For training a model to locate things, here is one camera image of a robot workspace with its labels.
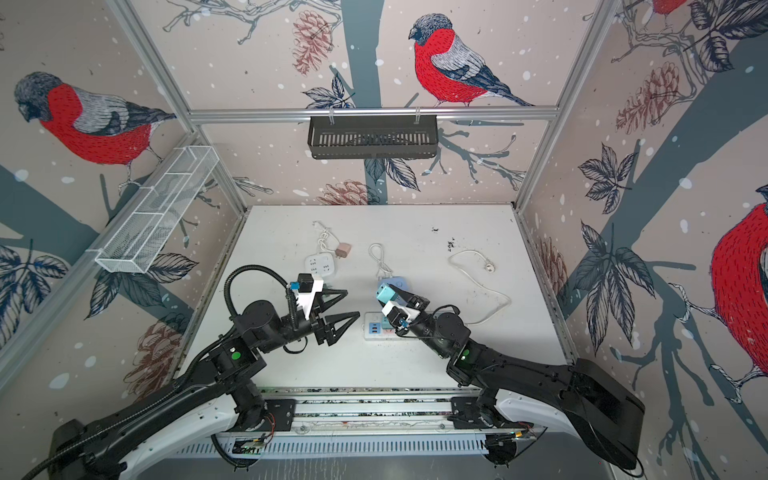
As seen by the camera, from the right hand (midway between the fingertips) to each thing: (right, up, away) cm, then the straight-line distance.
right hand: (387, 293), depth 73 cm
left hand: (-8, -1, -9) cm, 12 cm away
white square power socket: (-24, +4, +28) cm, 37 cm away
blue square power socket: (+4, -1, +24) cm, 24 cm away
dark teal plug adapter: (0, +1, -3) cm, 3 cm away
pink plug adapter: (-17, +9, +34) cm, 39 cm away
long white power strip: (-4, -13, +13) cm, 19 cm away
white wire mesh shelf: (-62, +12, 0) cm, 63 cm away
